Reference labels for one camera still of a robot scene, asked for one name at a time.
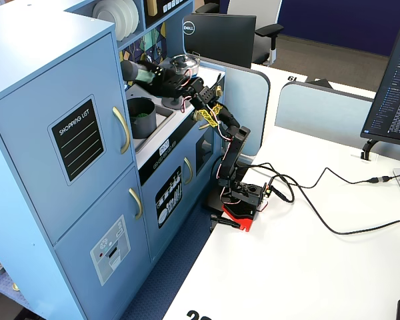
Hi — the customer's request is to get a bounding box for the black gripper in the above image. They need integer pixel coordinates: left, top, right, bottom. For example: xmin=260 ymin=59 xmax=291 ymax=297
xmin=134 ymin=65 xmax=195 ymax=100

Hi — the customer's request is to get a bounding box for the gray salt shaker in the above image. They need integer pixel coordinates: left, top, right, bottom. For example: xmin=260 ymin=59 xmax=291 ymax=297
xmin=121 ymin=59 xmax=156 ymax=83

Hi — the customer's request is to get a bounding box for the steel toy pot with lid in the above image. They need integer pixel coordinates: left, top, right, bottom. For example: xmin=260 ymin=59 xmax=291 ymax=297
xmin=169 ymin=54 xmax=201 ymax=77

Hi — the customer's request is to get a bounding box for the gray toy pot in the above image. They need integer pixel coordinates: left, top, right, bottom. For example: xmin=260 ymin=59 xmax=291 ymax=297
xmin=126 ymin=97 xmax=157 ymax=140

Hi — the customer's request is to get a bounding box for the white toy plate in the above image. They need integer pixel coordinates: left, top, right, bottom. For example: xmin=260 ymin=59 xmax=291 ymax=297
xmin=92 ymin=1 xmax=123 ymax=40
xmin=119 ymin=0 xmax=141 ymax=34
xmin=101 ymin=0 xmax=133 ymax=36

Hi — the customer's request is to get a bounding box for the black Dell monitor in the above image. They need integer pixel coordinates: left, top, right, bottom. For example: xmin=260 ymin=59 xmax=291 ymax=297
xmin=182 ymin=13 xmax=257 ymax=69

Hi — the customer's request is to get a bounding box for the light blue rounded desk divider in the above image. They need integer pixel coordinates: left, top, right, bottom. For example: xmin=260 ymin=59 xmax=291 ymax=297
xmin=199 ymin=55 xmax=271 ymax=158
xmin=274 ymin=81 xmax=383 ymax=153

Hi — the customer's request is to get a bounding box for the white black office chair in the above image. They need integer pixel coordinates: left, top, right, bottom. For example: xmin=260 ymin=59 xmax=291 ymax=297
xmin=195 ymin=0 xmax=285 ymax=66

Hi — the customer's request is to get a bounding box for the blue toy kitchen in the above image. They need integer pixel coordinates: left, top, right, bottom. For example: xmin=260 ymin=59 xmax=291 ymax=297
xmin=0 ymin=0 xmax=228 ymax=320

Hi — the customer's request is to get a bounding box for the black table clamp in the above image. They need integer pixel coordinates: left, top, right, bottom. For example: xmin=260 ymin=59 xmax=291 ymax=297
xmin=210 ymin=214 xmax=241 ymax=230

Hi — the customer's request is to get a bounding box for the small controller board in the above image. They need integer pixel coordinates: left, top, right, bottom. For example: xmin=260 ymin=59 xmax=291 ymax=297
xmin=263 ymin=181 xmax=277 ymax=203

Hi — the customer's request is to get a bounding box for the monitor showing code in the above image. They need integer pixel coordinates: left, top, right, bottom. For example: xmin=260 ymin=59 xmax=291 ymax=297
xmin=359 ymin=8 xmax=400 ymax=149

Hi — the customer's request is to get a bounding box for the red robot base plate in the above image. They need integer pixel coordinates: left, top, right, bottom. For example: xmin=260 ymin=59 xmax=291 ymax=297
xmin=221 ymin=203 xmax=257 ymax=233

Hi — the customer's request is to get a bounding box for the navy blue partition wall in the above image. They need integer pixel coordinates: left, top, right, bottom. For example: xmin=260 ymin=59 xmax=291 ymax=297
xmin=219 ymin=0 xmax=400 ymax=57

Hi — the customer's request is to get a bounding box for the black USB cable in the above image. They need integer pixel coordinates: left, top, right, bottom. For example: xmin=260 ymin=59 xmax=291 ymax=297
xmin=273 ymin=167 xmax=396 ymax=201

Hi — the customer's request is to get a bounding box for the long black power cable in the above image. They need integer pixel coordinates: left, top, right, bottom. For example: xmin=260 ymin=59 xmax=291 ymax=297
xmin=246 ymin=162 xmax=400 ymax=236

